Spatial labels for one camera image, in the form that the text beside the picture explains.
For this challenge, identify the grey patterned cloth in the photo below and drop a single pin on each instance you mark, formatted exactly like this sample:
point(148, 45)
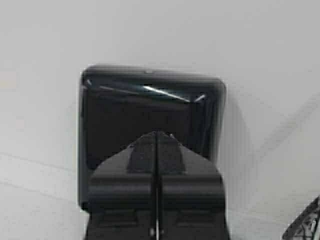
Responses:
point(307, 225)

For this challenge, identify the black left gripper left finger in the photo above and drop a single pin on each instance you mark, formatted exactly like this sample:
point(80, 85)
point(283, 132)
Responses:
point(120, 194)

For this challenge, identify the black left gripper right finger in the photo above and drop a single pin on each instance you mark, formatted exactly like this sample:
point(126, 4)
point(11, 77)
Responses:
point(192, 203)

